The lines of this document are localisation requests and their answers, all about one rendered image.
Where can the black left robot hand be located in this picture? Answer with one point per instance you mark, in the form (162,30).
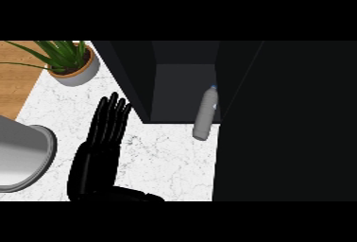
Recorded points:
(98,157)

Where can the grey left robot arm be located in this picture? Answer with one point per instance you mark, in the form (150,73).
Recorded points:
(22,157)

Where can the clear plastic water bottle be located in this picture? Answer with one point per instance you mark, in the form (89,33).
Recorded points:
(207,113)

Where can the dark grey open cabinet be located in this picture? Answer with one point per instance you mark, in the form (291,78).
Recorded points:
(179,91)

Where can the green potted plant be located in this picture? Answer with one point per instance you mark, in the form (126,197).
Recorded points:
(70,61)

